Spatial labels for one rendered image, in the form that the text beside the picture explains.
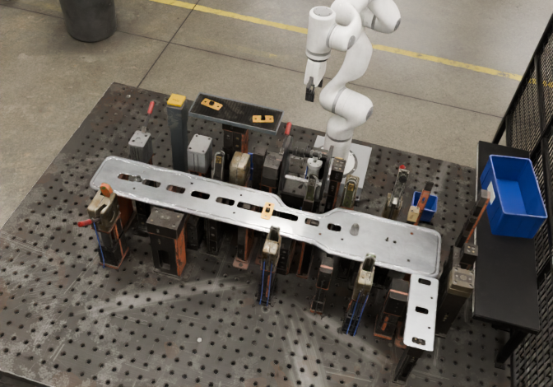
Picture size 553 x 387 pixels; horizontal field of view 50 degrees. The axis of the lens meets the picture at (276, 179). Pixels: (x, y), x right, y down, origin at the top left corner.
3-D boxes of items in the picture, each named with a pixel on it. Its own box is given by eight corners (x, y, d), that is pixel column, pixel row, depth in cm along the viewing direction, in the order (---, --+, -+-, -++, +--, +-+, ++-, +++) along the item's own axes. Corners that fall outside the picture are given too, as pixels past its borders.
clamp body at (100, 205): (95, 268, 240) (79, 212, 213) (111, 240, 250) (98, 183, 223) (119, 275, 239) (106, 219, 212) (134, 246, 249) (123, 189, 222)
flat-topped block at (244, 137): (221, 190, 273) (221, 118, 240) (226, 179, 278) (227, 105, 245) (242, 195, 271) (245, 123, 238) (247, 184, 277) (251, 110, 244)
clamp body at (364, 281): (336, 333, 228) (350, 284, 202) (341, 307, 236) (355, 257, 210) (359, 339, 227) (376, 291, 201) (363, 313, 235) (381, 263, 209)
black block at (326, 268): (305, 315, 232) (313, 274, 211) (311, 293, 239) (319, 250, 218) (325, 320, 231) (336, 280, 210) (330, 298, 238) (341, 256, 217)
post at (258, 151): (248, 216, 264) (252, 152, 234) (252, 207, 267) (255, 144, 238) (259, 218, 263) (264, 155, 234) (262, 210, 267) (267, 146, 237)
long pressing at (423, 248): (83, 193, 229) (82, 190, 228) (108, 154, 244) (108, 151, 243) (438, 281, 213) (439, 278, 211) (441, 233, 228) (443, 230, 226)
